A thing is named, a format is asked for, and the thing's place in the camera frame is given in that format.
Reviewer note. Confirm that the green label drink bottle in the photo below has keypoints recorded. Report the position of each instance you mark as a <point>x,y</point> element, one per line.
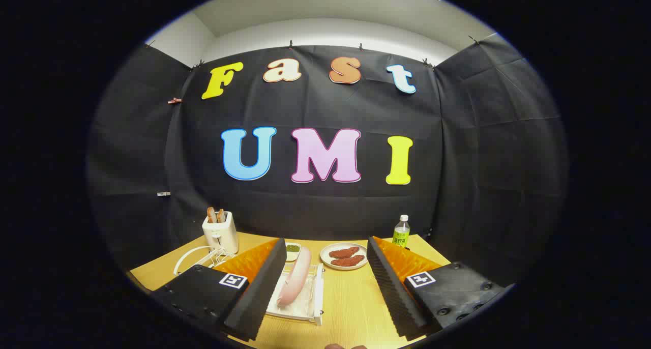
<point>401,234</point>

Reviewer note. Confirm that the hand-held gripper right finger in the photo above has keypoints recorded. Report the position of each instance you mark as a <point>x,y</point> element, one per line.
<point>389,288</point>

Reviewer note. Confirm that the white oval plate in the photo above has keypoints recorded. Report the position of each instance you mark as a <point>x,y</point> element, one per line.
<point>325,257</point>

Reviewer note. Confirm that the brown toast slice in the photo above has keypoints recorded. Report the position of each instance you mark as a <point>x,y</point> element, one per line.
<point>211,215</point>
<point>220,216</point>

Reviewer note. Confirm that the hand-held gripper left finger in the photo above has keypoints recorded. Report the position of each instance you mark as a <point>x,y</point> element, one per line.
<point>264,288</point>

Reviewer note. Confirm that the white divided condiment dish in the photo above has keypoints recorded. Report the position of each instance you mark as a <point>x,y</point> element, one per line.
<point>292,255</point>

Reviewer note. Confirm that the reddish brown sausage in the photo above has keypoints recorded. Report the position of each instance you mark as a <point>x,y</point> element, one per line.
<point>345,252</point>
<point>349,261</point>

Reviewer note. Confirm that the pink plate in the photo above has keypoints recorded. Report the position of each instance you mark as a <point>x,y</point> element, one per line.
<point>295,283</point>

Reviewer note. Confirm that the white toaster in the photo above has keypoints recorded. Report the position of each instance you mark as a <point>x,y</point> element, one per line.
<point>221,235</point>

